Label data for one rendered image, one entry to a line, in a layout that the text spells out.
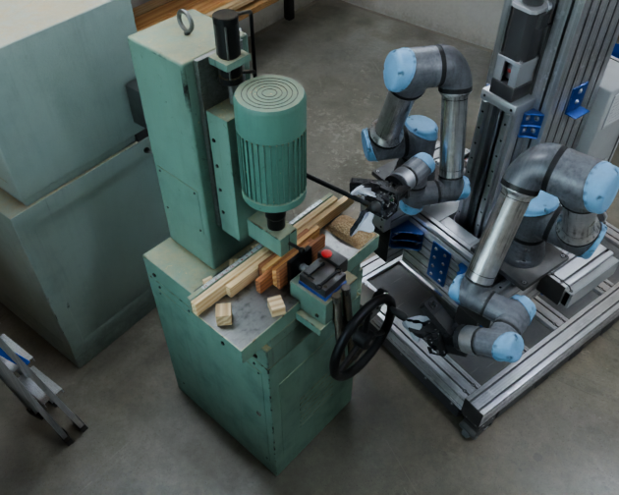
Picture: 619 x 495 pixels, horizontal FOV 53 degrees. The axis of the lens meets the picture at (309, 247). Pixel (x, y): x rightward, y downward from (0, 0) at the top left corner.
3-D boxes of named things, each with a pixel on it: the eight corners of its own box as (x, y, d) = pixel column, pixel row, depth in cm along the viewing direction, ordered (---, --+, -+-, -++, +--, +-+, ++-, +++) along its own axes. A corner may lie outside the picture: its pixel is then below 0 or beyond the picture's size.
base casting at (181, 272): (267, 371, 181) (265, 354, 175) (145, 274, 208) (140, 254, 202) (363, 286, 205) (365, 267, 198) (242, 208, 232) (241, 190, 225)
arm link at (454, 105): (467, 37, 180) (458, 192, 204) (431, 40, 179) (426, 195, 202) (484, 43, 170) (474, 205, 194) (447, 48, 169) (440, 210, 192)
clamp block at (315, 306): (324, 327, 173) (324, 306, 166) (289, 302, 179) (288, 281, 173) (357, 297, 181) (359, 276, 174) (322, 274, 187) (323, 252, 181)
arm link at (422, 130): (439, 160, 219) (445, 129, 209) (403, 165, 217) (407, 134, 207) (427, 140, 227) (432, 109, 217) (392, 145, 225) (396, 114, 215)
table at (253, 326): (266, 385, 163) (265, 372, 159) (191, 323, 177) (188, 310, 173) (403, 261, 195) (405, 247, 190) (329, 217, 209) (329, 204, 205)
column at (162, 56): (213, 272, 197) (180, 66, 146) (168, 239, 207) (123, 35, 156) (262, 235, 209) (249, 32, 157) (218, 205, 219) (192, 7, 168)
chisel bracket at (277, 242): (281, 261, 180) (280, 241, 174) (248, 239, 186) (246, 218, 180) (298, 247, 183) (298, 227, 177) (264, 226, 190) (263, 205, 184)
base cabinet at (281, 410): (276, 478, 231) (267, 372, 181) (177, 388, 259) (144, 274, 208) (352, 400, 255) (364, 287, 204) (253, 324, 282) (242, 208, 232)
